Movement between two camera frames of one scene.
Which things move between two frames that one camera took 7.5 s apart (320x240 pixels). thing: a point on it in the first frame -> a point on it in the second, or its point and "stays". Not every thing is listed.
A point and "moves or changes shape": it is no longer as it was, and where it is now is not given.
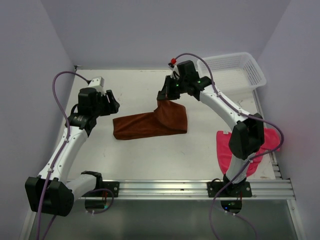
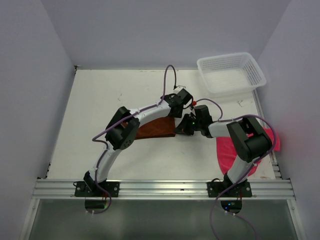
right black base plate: (238, 190) stays
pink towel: (272, 143) stays
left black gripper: (112, 106) -> (179, 115)
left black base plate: (114, 186) stays
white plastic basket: (233, 73) stays
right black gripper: (167, 93) -> (182, 128)
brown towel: (169, 118) moves or changes shape
